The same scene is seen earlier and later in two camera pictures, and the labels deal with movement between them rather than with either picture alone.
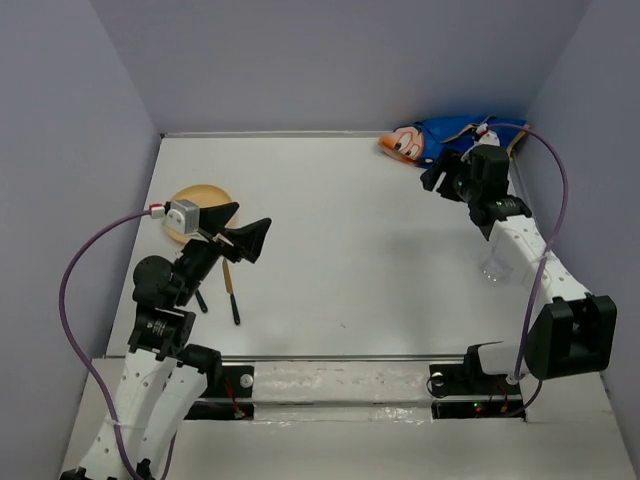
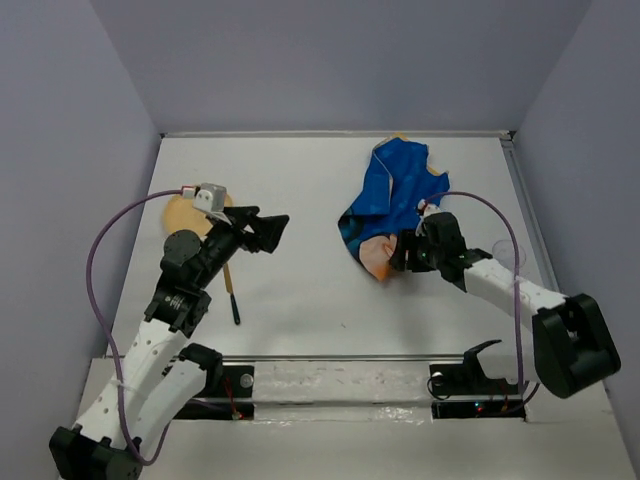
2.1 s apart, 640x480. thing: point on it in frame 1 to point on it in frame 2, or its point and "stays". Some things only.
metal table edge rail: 274,134 stays
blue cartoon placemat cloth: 420,142 to 399,181
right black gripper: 449,161 to 404,241
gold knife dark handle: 229,287 stays
